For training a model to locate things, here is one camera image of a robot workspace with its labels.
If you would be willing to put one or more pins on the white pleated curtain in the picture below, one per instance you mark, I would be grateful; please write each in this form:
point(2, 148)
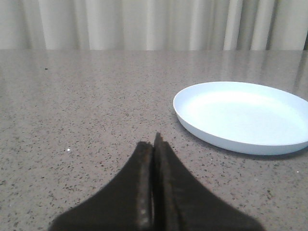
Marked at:
point(181, 25)

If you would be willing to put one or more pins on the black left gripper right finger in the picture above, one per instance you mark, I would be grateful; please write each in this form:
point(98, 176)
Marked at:
point(182, 203)

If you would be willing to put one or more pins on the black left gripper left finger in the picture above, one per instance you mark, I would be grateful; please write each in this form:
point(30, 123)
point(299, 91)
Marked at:
point(124, 204)

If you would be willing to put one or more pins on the light blue round plate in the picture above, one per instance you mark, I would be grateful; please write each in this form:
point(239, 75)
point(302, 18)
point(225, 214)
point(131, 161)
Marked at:
point(244, 117)

